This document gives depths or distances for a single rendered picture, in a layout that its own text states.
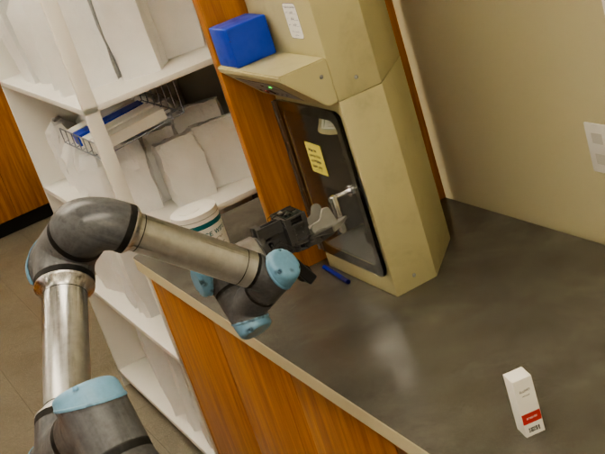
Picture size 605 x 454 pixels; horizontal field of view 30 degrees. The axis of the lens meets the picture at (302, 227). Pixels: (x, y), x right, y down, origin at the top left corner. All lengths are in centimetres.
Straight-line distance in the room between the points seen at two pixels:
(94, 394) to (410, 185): 96
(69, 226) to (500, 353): 85
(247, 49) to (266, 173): 37
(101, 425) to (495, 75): 130
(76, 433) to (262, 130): 110
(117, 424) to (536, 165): 126
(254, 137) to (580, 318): 91
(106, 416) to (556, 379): 80
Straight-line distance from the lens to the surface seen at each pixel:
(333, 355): 238
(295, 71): 233
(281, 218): 241
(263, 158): 273
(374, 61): 242
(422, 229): 254
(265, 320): 231
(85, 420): 186
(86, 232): 211
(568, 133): 253
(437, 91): 290
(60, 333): 209
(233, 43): 250
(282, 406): 274
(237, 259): 219
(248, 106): 270
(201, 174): 365
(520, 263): 255
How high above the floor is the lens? 203
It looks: 20 degrees down
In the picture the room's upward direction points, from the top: 18 degrees counter-clockwise
